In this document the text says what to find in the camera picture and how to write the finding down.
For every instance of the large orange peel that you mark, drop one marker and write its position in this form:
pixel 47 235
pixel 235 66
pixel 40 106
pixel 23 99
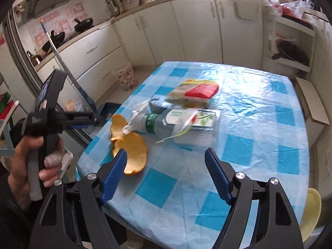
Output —
pixel 134 158

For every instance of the white drawer cabinet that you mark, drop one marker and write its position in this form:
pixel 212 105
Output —
pixel 98 57
pixel 324 57

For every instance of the pink wall stickers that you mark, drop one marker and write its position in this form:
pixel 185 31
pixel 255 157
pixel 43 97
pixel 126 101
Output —
pixel 64 23

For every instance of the metal dish rack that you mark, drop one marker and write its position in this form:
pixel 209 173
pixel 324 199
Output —
pixel 124 1

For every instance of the wooden stool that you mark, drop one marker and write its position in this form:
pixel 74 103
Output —
pixel 311 101

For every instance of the white red plastic bag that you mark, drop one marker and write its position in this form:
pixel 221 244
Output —
pixel 272 5

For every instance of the small orange peel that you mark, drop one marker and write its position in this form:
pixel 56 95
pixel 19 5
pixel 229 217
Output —
pixel 118 124

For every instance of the blue checked tablecloth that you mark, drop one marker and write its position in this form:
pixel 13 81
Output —
pixel 259 147

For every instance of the clear plastic bag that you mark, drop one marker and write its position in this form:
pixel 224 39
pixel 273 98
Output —
pixel 298 9

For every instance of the clear plastic bottle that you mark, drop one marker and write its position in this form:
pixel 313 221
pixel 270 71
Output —
pixel 160 127

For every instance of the brass kettle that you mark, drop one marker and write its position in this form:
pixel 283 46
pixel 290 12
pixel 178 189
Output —
pixel 35 59

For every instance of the person's left hand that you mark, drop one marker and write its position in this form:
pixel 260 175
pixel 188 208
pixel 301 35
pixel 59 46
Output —
pixel 53 160

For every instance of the white hanging bag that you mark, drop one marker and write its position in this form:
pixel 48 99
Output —
pixel 243 7

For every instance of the black wok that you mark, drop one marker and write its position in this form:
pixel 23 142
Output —
pixel 54 42
pixel 84 26

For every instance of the clear plastic table cover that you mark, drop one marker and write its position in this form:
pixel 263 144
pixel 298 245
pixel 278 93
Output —
pixel 246 83

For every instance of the grey sliding door frame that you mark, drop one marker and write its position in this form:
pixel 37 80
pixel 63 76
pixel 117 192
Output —
pixel 18 54

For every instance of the white kitchen cabinet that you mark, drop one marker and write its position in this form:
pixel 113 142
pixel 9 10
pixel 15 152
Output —
pixel 197 31

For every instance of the pan with glass lid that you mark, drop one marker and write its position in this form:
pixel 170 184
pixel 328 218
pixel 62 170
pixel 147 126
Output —
pixel 291 53

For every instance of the yellow plastic stool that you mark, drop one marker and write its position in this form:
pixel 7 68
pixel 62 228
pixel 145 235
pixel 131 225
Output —
pixel 312 212

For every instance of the floral waste basket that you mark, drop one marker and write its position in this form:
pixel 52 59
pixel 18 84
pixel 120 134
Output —
pixel 127 79

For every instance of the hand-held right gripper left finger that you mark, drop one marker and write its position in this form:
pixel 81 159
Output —
pixel 114 179

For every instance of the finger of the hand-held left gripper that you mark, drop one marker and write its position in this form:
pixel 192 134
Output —
pixel 80 116
pixel 83 125

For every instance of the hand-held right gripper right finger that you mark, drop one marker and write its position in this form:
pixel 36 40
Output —
pixel 219 176

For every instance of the range hood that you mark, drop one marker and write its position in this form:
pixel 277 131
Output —
pixel 57 0

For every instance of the person's left forearm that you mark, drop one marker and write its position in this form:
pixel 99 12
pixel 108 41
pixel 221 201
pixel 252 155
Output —
pixel 10 225

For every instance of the white blue frame rack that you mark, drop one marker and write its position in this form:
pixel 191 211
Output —
pixel 7 129

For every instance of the red yellow snack packet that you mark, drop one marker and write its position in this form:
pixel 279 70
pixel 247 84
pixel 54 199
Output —
pixel 199 92

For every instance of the white shelf cart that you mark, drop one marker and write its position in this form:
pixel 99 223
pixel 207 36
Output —
pixel 298 28

